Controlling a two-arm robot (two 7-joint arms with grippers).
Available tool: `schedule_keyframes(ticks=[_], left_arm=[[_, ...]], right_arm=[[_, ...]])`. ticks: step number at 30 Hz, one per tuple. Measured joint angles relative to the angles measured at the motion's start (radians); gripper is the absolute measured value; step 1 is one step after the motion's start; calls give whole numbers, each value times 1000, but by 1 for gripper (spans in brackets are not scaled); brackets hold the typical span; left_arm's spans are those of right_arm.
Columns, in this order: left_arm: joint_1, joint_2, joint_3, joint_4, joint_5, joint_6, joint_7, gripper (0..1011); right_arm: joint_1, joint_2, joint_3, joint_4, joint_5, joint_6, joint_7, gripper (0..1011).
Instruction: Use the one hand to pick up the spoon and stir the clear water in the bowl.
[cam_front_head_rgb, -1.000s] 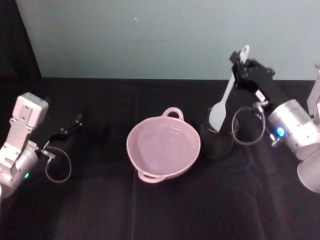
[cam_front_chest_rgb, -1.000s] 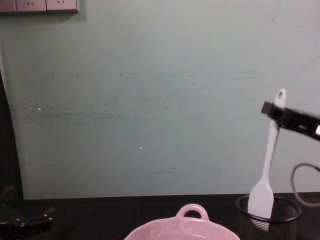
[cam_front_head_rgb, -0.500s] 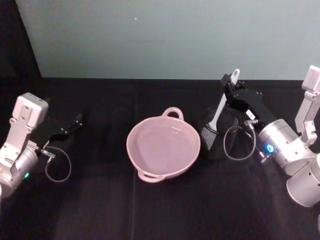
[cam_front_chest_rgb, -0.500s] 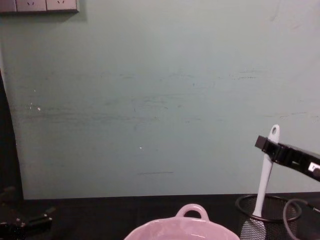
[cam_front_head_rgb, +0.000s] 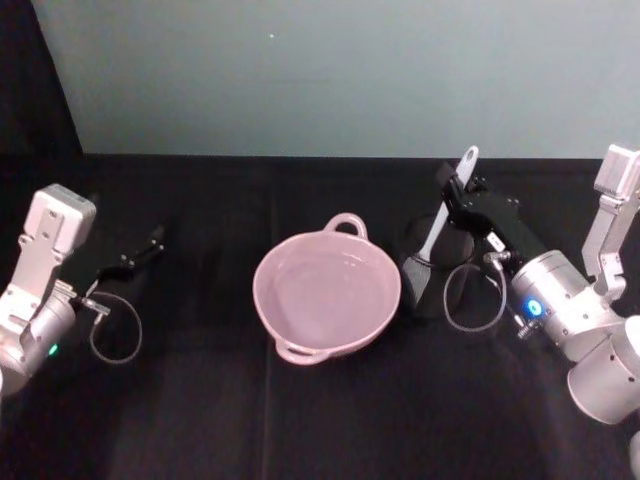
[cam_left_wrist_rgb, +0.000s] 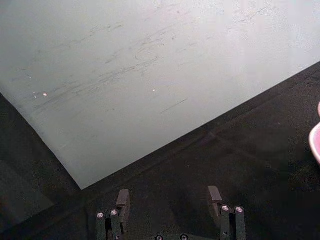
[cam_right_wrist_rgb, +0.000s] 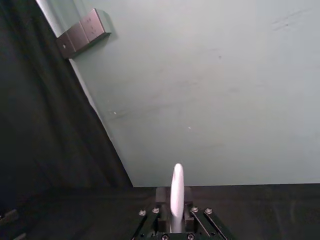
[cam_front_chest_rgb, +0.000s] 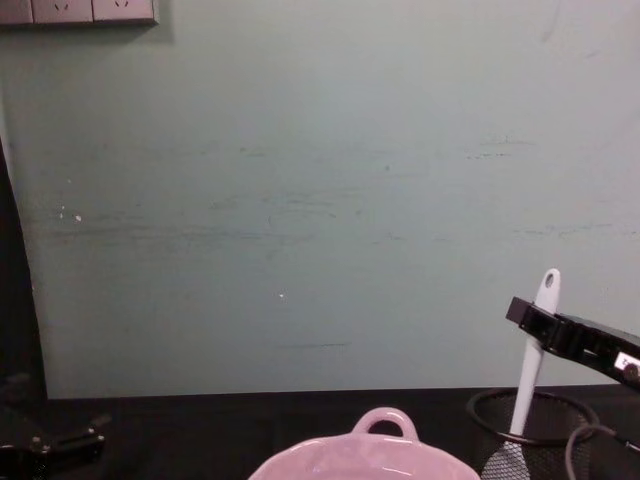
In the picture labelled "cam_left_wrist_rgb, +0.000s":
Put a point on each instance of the black table cloth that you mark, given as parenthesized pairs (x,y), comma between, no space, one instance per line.
(200,175)

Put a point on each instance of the pale wall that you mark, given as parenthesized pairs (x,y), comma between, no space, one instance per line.
(125,75)

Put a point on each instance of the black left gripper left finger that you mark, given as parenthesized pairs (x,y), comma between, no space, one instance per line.
(123,200)

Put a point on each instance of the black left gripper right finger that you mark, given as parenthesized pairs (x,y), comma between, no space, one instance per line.
(225,217)

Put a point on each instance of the pink object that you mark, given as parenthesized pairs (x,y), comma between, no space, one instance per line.
(315,141)

